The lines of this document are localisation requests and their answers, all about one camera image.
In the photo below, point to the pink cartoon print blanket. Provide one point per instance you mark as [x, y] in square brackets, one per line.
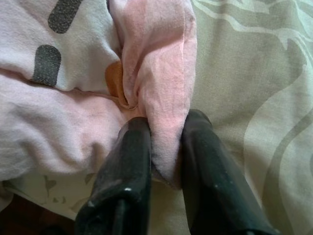
[73, 110]

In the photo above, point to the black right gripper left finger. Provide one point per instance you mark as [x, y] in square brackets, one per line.
[122, 186]

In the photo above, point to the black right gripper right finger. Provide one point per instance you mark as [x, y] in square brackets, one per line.
[215, 191]

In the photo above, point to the bed with beige floral sheet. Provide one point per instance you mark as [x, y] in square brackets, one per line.
[244, 73]

